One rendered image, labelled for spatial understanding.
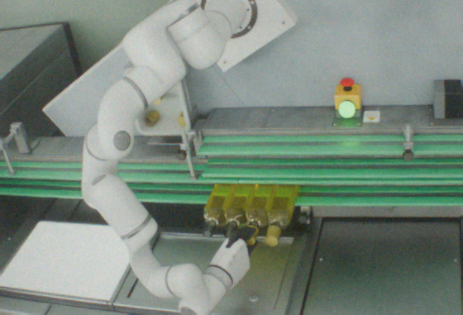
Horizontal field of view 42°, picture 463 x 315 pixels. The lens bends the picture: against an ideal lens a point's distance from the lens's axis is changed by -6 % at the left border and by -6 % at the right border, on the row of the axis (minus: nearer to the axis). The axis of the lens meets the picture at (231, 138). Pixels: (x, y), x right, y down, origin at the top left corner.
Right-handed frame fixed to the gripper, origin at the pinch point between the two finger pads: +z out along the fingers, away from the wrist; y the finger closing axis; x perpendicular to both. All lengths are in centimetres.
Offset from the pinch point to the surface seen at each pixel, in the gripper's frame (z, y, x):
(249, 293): -7.3, -12.6, -2.3
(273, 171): 20.9, 6.3, 2.6
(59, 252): -14, -13, 61
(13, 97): 29, 11, 116
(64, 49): 72, 10, 127
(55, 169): 5, 3, 72
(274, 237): 1.4, 1.2, -6.9
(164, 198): 11.6, -3.8, 34.8
